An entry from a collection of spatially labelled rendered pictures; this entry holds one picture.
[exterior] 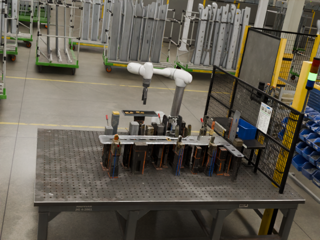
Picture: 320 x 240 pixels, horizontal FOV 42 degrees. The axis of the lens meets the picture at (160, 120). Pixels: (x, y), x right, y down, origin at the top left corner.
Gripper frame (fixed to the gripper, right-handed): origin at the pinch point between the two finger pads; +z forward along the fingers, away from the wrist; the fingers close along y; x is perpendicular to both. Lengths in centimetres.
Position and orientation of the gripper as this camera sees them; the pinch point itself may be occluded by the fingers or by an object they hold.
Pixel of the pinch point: (143, 101)
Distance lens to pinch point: 437.0
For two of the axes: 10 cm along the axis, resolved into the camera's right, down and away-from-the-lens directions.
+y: 1.4, 3.5, -9.2
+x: 9.8, 0.9, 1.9
